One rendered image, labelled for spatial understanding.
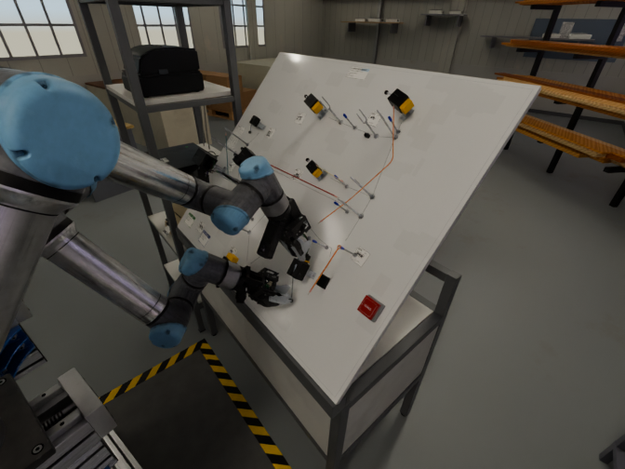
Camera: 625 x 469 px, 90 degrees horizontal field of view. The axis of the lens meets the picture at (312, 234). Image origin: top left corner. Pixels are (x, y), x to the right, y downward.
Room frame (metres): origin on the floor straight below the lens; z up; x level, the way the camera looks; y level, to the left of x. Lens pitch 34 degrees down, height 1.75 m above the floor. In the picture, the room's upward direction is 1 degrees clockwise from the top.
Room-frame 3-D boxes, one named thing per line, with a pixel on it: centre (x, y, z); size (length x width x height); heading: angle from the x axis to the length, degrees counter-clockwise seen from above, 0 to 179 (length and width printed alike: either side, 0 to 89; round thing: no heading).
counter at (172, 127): (5.59, 2.87, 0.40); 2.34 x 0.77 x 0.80; 54
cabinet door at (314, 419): (0.72, 0.10, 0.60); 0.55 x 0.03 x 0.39; 41
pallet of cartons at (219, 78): (7.49, 2.07, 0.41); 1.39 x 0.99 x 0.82; 54
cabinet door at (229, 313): (1.13, 0.46, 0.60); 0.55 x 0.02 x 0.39; 41
